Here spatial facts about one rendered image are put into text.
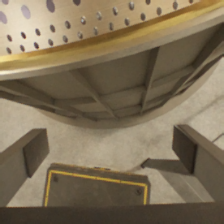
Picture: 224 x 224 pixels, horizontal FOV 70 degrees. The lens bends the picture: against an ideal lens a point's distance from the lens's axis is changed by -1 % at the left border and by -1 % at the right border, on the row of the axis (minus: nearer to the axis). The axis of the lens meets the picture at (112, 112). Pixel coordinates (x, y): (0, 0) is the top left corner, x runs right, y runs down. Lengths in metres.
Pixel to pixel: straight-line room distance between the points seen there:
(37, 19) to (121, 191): 1.02
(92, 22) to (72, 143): 1.31
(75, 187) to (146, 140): 0.65
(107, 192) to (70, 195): 0.25
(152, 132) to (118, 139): 0.29
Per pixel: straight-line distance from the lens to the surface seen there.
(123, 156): 1.41
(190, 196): 1.20
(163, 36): 0.28
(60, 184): 1.23
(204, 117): 1.52
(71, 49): 0.28
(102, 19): 0.27
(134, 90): 0.64
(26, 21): 0.30
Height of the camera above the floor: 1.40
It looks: 78 degrees down
